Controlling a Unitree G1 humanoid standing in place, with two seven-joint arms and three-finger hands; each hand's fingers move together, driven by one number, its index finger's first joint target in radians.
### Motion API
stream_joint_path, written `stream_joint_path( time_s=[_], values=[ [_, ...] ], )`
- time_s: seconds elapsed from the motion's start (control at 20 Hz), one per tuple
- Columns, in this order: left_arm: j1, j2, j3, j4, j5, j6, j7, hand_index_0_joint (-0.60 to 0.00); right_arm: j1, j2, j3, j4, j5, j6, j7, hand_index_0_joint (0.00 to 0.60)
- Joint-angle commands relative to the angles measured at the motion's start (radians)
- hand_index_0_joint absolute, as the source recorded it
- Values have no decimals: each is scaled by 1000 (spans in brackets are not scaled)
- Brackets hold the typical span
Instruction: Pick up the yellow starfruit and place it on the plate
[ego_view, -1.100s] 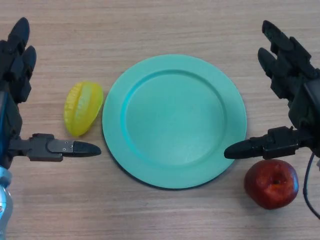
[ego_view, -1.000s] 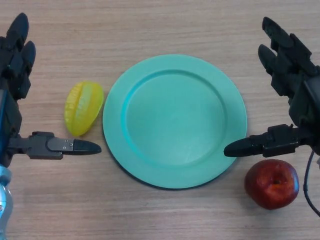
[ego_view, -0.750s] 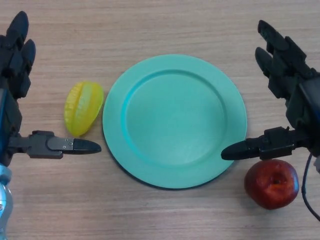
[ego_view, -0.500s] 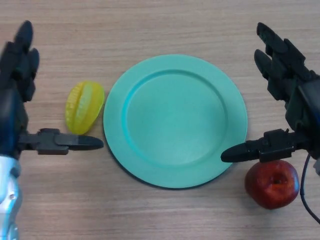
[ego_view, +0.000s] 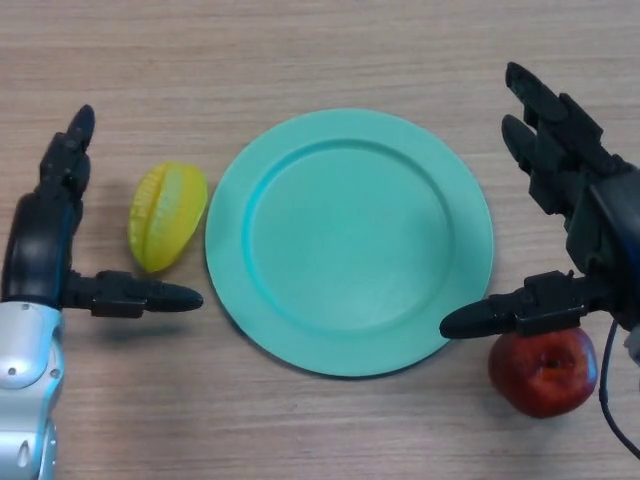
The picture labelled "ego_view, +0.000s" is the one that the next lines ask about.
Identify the red apple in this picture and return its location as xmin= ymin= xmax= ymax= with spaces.
xmin=488 ymin=327 xmax=599 ymax=419

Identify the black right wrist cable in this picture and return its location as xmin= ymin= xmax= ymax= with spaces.
xmin=597 ymin=319 xmax=640 ymax=459

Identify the green round plate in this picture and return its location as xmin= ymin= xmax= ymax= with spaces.
xmin=204 ymin=108 xmax=495 ymax=377

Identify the yellow starfruit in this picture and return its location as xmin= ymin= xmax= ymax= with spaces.
xmin=128 ymin=160 xmax=209 ymax=274

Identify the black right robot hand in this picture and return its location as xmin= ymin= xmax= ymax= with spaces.
xmin=438 ymin=61 xmax=640 ymax=340

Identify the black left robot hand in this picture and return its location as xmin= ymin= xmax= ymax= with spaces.
xmin=1 ymin=104 xmax=205 ymax=319

